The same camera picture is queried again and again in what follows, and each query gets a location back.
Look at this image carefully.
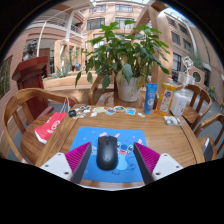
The white geometric sculpture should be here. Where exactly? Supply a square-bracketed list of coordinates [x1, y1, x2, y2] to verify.
[182, 56, 194, 74]

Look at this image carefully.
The wooden armchair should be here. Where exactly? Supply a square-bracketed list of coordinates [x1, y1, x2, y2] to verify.
[183, 84, 212, 129]
[195, 113, 224, 162]
[2, 88, 79, 167]

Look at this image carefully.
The blue tube bottle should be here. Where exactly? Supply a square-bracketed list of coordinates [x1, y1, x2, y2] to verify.
[144, 83, 157, 114]

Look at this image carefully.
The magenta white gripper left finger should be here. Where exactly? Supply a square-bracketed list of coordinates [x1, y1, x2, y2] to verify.
[41, 142, 92, 184]

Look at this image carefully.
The orange liquid bottle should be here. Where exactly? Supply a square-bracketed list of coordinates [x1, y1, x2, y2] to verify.
[156, 76, 176, 116]

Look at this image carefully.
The blue cartoon mouse pad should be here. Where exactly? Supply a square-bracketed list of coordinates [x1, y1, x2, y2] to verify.
[70, 127, 146, 183]

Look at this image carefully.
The right far wooden armchair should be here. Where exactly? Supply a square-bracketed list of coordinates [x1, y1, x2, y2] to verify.
[183, 84, 212, 129]

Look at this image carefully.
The dark bust statue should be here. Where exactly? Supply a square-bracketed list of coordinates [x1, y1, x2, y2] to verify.
[23, 39, 37, 61]

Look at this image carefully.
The red paper bag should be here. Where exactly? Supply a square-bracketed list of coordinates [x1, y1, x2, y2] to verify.
[34, 112, 66, 144]

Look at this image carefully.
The right near wooden armchair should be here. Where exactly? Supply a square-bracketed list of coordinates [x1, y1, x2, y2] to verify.
[195, 113, 224, 162]

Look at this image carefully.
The dark red wooden pedestal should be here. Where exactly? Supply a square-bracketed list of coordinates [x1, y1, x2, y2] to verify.
[12, 56, 54, 124]

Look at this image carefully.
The left wooden armchair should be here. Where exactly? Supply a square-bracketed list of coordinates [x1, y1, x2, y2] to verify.
[2, 88, 79, 167]

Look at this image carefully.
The small white wrapped packet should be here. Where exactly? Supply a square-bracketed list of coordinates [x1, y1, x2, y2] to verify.
[164, 116, 180, 125]

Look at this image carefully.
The white pump bottle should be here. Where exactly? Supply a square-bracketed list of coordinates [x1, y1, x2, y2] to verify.
[170, 89, 187, 116]

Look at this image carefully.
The green potted plant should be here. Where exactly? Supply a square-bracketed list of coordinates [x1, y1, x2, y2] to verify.
[85, 22, 169, 102]

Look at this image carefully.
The wooden table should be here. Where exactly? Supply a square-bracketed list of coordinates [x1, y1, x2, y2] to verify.
[34, 103, 207, 192]

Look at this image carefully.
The black computer mouse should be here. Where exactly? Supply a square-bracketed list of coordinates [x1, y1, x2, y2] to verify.
[96, 136, 118, 171]

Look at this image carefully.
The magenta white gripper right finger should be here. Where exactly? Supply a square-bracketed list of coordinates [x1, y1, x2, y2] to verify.
[133, 142, 182, 184]

